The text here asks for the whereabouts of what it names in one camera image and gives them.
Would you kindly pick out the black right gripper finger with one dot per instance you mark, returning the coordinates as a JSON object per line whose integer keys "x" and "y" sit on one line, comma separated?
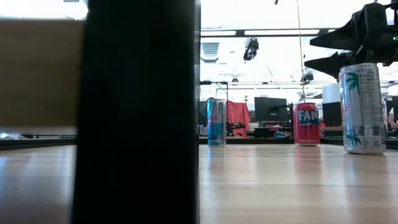
{"x": 329, "y": 65}
{"x": 345, "y": 35}

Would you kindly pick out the white Celsius can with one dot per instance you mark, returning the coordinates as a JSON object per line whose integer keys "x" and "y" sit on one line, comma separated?
{"x": 362, "y": 109}

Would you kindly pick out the wooden shelf board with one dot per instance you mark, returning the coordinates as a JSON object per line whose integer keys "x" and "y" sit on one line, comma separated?
{"x": 37, "y": 71}

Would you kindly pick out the white cabinet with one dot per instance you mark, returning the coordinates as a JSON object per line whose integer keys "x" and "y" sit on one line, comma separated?
{"x": 331, "y": 93}

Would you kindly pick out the black computer monitor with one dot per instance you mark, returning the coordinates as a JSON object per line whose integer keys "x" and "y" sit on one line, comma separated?
{"x": 272, "y": 109}
{"x": 332, "y": 113}

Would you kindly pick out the red Fanta strawberry can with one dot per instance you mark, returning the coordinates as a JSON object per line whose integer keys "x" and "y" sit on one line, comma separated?
{"x": 307, "y": 124}

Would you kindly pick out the black desk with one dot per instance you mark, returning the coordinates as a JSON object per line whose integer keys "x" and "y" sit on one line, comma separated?
{"x": 264, "y": 132}

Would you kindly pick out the orange cloth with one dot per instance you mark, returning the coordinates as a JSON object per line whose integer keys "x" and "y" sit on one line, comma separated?
{"x": 237, "y": 118}

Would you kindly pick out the white ceiling vent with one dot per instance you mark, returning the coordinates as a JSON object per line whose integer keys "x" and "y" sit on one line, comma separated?
{"x": 210, "y": 51}

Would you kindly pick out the blue silver Red Bull can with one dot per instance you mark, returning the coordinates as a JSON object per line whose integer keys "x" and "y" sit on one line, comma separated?
{"x": 216, "y": 123}

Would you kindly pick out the black ceiling-hung camera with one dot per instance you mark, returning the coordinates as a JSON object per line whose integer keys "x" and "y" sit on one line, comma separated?
{"x": 251, "y": 49}
{"x": 307, "y": 77}

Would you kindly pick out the black ceiling light rail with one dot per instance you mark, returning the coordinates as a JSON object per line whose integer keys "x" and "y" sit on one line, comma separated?
{"x": 240, "y": 32}

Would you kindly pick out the black aluminium table frame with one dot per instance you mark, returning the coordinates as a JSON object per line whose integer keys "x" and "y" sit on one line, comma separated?
{"x": 264, "y": 140}

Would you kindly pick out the black shelf post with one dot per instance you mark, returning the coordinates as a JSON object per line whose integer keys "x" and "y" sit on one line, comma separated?
{"x": 136, "y": 112}

